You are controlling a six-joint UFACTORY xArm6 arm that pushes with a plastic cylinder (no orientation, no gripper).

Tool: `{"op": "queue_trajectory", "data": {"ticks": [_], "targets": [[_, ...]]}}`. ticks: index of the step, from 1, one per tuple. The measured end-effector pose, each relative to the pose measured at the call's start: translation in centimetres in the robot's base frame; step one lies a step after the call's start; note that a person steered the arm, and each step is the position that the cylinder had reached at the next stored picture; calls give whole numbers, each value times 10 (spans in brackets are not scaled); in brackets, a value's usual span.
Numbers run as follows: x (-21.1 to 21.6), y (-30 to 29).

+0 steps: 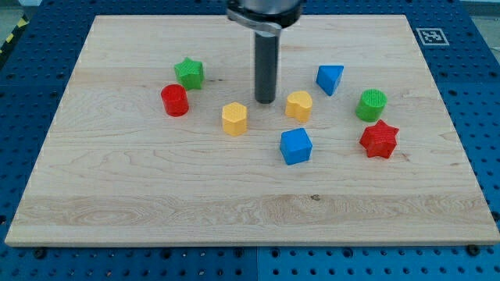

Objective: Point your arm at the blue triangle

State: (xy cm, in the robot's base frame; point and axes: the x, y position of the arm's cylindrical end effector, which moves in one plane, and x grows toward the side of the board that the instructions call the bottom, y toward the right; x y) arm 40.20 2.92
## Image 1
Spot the blue triangle block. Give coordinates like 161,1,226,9
316,65,345,96

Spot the yellow hexagon block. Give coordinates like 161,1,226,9
222,102,248,137

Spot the blue cube block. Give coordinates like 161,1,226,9
280,128,313,165

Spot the yellow heart block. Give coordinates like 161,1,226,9
284,91,313,123

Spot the red cylinder block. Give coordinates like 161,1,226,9
160,84,189,117

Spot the green star block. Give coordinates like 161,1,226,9
174,57,205,90

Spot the wooden board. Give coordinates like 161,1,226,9
5,15,499,247

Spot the black cylindrical pointer rod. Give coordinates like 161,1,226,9
254,32,279,104

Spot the green cylinder block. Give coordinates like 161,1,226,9
355,89,388,122

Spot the red star block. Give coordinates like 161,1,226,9
359,119,399,158

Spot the white fiducial marker tag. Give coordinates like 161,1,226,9
416,27,449,46

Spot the black bolt front left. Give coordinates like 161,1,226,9
33,247,47,260

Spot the black bolt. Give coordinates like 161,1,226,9
33,247,47,260
466,244,480,257

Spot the black bolt front right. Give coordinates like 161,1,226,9
466,244,480,257

